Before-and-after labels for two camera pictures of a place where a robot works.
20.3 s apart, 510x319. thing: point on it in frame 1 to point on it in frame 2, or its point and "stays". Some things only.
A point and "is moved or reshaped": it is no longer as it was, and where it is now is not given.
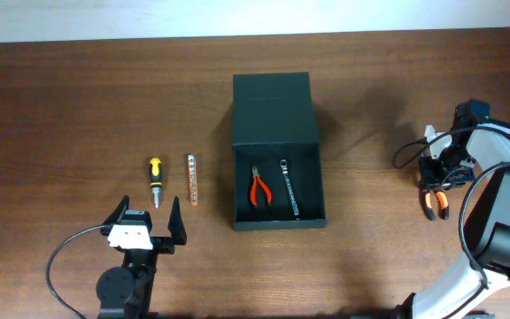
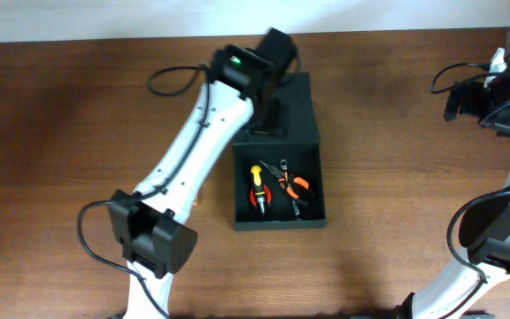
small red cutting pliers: [254, 187] stays
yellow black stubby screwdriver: [155, 168] is moved or reshaped
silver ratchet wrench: [283, 163] stays
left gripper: [166, 245] to [276, 121]
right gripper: [430, 179] to [468, 105]
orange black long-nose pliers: [444, 206] to [289, 182]
